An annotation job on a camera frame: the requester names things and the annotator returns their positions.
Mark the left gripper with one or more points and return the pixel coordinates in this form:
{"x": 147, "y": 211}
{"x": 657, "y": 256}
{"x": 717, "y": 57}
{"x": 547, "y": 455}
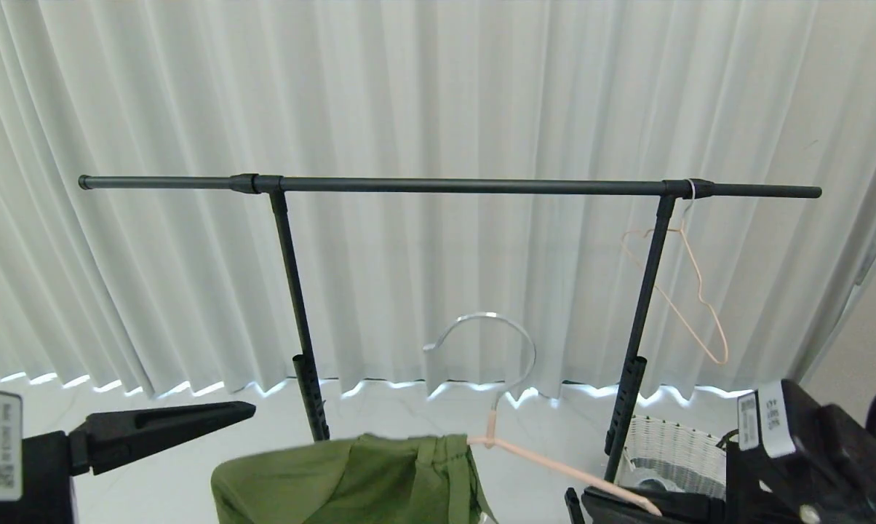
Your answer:
{"x": 45, "y": 480}

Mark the green printed shirt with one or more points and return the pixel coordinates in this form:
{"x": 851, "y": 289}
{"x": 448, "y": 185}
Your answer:
{"x": 336, "y": 480}

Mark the pink clothes hanger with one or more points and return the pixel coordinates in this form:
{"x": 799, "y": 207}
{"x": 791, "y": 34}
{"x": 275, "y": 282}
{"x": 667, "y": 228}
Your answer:
{"x": 679, "y": 231}
{"x": 490, "y": 429}

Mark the black clothes rack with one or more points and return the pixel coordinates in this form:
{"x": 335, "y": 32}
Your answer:
{"x": 482, "y": 185}

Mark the white laundry basket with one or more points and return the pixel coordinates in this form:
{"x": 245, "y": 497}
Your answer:
{"x": 671, "y": 451}

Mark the white curtain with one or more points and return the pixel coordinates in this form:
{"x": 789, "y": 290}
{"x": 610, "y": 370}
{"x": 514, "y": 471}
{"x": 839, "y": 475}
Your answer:
{"x": 445, "y": 87}

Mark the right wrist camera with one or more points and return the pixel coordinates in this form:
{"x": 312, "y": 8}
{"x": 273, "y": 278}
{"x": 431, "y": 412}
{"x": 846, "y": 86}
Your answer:
{"x": 831, "y": 466}

